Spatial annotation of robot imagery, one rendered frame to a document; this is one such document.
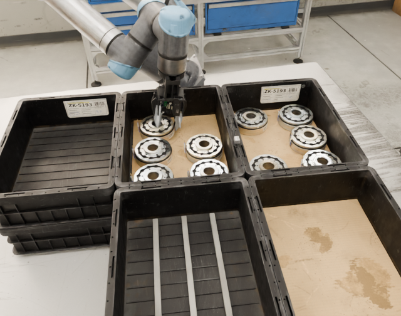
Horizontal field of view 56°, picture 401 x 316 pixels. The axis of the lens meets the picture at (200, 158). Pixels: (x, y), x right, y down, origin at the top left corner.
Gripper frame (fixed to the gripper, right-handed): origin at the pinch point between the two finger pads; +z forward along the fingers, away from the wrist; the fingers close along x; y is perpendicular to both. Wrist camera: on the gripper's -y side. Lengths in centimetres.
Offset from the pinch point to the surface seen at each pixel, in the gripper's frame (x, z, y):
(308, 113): 42.9, -6.0, 1.0
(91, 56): -43, 67, -169
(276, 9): 92, 29, -182
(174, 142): 1.8, 2.0, 5.4
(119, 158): -13.1, -4.9, 20.4
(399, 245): 45, -9, 51
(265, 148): 27.4, -1.2, 11.9
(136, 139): -9.1, 3.4, 2.7
